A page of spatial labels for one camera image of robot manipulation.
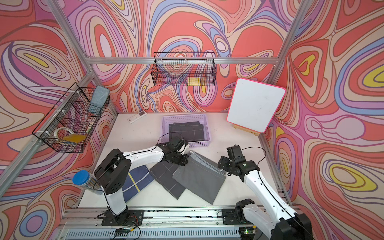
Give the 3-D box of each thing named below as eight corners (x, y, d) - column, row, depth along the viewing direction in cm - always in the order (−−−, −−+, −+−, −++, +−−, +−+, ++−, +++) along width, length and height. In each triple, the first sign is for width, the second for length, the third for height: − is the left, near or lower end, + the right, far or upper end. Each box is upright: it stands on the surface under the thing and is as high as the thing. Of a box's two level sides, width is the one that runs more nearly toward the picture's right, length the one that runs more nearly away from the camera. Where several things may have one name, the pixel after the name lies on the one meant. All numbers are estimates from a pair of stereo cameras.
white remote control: (127, 121, 117) (126, 119, 116) (144, 111, 125) (143, 109, 123) (130, 124, 115) (129, 122, 114) (147, 113, 123) (146, 112, 121)
